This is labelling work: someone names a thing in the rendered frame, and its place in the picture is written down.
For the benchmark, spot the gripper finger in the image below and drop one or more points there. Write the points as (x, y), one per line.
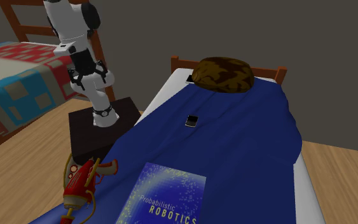
(103, 72)
(74, 77)

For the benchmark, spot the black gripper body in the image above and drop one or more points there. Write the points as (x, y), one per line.
(83, 63)

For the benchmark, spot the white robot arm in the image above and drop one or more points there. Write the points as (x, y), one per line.
(100, 96)

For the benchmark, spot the wooden bed with patchwork quilt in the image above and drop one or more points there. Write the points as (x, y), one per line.
(17, 80)

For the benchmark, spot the dark robot stand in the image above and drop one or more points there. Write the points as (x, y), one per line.
(85, 136)

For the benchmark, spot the wooden bed with white mattress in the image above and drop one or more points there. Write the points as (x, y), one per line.
(165, 90)

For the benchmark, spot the black tablet with white edge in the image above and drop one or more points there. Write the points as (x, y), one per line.
(189, 79)

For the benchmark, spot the black phone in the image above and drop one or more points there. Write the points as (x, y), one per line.
(191, 121)

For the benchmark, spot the red toy ray gun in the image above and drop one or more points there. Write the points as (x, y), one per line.
(78, 183)

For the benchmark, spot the brown patterned pillow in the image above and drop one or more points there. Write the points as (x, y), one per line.
(225, 74)

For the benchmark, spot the blue book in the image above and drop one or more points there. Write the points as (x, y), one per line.
(169, 195)

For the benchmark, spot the blue blanket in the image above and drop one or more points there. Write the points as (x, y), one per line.
(234, 149)

